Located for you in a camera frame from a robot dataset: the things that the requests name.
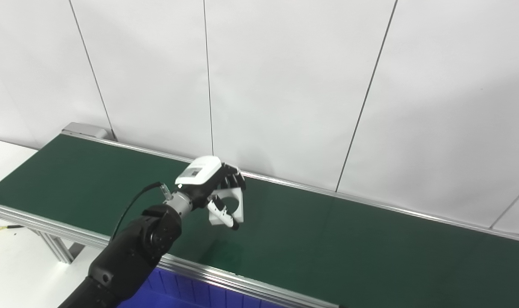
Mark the aluminium conveyor leg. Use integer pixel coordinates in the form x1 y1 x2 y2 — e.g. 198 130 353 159
28 229 86 264

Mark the grey conveyor end housing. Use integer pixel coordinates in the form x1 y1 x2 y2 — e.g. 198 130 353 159
62 122 116 141

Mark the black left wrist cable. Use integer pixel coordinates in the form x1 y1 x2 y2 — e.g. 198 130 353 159
110 182 172 242

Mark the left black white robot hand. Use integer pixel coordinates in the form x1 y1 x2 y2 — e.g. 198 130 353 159
175 155 247 231

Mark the blue plastic bin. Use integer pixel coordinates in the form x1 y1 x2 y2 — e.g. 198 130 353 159
116 267 285 308

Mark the white square part round hole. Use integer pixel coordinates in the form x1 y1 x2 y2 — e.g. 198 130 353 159
208 188 245 226

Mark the green conveyor belt aluminium frame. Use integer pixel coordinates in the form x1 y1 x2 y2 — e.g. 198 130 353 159
0 122 519 308

